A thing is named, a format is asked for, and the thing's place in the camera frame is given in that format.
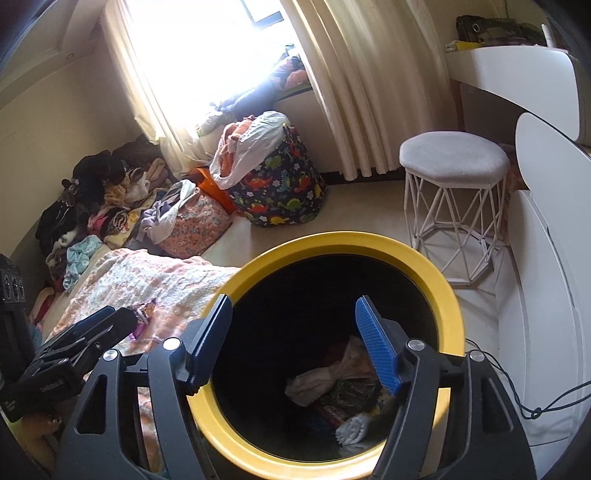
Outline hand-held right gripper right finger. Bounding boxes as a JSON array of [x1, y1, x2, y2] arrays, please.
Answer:
[[355, 295, 537, 480]]

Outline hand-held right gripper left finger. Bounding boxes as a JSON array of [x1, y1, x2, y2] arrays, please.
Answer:
[[53, 294, 234, 480]]

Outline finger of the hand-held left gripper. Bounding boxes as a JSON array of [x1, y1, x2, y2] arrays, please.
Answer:
[[34, 307, 140, 378], [43, 305, 123, 350]]

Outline purple snack wrapper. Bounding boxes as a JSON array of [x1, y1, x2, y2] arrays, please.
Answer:
[[131, 299, 158, 343]]

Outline green snack packet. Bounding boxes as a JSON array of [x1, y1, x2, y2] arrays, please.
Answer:
[[322, 377, 389, 417]]

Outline white plastic bag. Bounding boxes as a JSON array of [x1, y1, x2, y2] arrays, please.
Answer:
[[285, 336, 372, 408]]

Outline yellow-rimmed black bin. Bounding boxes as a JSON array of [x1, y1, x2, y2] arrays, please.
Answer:
[[186, 232, 465, 480]]

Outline light blue cloth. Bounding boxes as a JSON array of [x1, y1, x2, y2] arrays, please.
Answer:
[[61, 234, 105, 292]]

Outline pink floral fabric bag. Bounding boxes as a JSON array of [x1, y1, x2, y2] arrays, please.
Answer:
[[154, 188, 234, 260]]

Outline pile of clothes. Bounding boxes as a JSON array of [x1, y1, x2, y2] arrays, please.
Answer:
[[28, 137, 197, 324]]

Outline orange bag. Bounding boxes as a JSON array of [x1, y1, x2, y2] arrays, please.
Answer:
[[191, 167, 237, 217]]

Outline dinosaur print fabric basket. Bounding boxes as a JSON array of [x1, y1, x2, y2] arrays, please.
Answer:
[[228, 124, 328, 228]]

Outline white desk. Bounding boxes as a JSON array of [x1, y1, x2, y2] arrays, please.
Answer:
[[444, 45, 591, 459]]

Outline white bag of clothes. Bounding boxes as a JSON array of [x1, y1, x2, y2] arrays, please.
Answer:
[[209, 111, 291, 191]]

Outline cream curtain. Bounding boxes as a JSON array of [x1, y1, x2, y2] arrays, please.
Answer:
[[281, 0, 459, 182], [100, 0, 206, 172]]

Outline clothes on window sill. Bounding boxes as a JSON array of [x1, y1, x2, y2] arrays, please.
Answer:
[[195, 44, 311, 136]]

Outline window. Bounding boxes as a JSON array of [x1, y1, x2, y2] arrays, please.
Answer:
[[127, 0, 298, 125]]

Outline black bag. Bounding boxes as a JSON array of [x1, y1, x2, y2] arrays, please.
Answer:
[[456, 15, 544, 48]]

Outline black cable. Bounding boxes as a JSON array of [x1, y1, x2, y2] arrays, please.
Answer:
[[463, 338, 579, 420]]

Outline white wire-leg stool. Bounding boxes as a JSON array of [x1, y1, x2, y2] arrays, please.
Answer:
[[398, 131, 512, 288]]

